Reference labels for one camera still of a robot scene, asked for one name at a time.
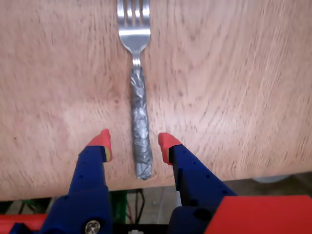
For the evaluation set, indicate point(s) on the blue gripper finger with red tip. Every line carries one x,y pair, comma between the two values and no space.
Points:
85,185
195,175

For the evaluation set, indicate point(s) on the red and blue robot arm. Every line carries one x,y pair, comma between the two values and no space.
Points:
22,219

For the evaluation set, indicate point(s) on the green table clamp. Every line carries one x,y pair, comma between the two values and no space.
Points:
119,204

